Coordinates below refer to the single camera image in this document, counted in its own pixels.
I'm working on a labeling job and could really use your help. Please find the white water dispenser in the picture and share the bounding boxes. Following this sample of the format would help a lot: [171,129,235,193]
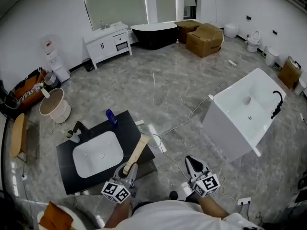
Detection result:
[39,34,71,83]

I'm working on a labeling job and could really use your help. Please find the black stone vanity counter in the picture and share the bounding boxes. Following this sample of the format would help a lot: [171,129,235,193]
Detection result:
[56,110,156,196]

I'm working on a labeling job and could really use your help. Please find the black angular sink faucet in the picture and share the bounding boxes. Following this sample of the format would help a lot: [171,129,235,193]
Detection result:
[72,121,93,139]

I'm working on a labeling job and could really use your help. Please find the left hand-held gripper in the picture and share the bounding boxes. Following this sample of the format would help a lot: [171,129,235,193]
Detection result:
[101,161,139,205]

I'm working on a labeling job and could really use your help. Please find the white vanity cabinet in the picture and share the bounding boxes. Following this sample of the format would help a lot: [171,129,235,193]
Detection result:
[83,21,133,70]

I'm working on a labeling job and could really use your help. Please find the tall strapped cardboard box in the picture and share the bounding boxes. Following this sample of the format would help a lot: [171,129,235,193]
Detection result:
[278,56,303,90]

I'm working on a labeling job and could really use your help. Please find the orange sofa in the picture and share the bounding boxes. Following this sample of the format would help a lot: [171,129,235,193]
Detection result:
[9,67,48,111]

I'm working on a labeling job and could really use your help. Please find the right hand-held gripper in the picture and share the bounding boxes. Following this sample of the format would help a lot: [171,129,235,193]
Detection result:
[185,155,221,198]

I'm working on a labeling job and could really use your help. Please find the white vase with flowers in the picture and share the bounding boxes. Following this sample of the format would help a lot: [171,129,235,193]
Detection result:
[33,81,51,99]

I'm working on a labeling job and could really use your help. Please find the orange cushion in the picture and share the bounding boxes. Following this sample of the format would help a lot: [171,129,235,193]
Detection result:
[39,201,74,230]

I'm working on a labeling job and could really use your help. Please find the dark oval bathtub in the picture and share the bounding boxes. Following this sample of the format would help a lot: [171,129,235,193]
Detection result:
[130,23,178,50]

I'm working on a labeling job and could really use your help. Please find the white toilet with raised lid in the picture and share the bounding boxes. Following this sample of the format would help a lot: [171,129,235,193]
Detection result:
[247,30,261,53]

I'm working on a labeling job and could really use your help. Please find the black bathtub faucet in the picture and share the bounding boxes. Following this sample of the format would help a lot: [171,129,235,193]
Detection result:
[270,90,284,120]

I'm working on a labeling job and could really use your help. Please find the oval wooden bench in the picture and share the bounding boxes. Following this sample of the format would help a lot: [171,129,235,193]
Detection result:
[10,113,29,164]

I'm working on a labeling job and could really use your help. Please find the white freestanding bathtub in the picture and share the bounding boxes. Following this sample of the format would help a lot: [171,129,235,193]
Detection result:
[202,68,287,163]

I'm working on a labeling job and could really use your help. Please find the person's left forearm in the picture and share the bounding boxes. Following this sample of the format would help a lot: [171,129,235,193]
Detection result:
[104,196,132,229]

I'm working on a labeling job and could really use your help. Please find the person's white shirt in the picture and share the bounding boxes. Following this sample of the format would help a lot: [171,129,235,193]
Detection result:
[95,199,264,230]

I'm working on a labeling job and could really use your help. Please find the short white toilet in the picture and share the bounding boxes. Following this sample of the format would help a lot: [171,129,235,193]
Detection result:
[264,47,280,67]

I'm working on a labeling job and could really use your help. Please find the round white toilet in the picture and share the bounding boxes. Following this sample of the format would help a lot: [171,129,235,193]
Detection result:
[224,22,240,39]

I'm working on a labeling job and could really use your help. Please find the large cardboard box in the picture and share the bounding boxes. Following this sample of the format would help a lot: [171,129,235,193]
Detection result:
[185,23,224,58]

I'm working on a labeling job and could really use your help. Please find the white beanbag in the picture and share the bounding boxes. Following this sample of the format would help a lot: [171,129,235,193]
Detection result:
[36,204,106,230]

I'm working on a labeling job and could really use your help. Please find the grey woven basket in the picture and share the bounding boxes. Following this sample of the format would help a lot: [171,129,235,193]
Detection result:
[44,71,60,89]

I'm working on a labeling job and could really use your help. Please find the person's right forearm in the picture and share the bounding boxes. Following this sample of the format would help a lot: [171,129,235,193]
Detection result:
[196,195,231,220]

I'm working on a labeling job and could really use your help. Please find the blue bottle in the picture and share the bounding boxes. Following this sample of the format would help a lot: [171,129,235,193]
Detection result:
[105,108,118,126]

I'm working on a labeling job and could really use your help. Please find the striped throw blanket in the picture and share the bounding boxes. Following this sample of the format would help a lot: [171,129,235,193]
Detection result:
[11,67,44,103]

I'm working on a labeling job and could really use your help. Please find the open cardboard box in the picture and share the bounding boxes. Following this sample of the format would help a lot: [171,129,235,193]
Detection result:
[174,19,202,45]

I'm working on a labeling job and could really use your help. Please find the grey toothbrush cup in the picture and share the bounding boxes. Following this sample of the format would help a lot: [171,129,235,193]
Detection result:
[66,129,81,144]

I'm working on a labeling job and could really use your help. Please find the white rectangular sink basin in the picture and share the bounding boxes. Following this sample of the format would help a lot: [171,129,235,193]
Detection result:
[72,130,124,179]

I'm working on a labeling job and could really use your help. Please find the black mesh trash bin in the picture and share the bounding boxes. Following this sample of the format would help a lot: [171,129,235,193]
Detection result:
[82,58,94,72]

